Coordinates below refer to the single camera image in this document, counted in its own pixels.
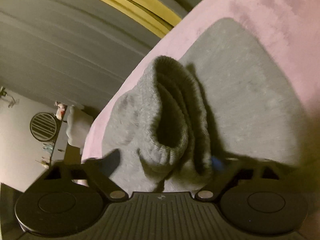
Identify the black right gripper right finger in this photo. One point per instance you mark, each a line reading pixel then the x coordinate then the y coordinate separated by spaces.
pixel 234 171

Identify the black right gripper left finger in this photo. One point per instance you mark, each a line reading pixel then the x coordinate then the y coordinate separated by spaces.
pixel 88 181

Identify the grey knit pants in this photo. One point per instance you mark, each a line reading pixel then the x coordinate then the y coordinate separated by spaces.
pixel 165 131

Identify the white cloth on chair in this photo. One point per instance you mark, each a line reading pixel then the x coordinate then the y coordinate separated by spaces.
pixel 78 126

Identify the round black fan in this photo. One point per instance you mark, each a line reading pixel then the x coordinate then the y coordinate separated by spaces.
pixel 43 127

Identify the red white figurine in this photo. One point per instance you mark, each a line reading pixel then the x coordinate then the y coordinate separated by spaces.
pixel 61 110

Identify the grey curtain with yellow stripe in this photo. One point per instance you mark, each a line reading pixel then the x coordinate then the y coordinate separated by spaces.
pixel 79 52

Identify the pink bed sheet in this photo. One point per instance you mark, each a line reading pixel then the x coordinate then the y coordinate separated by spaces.
pixel 262 17

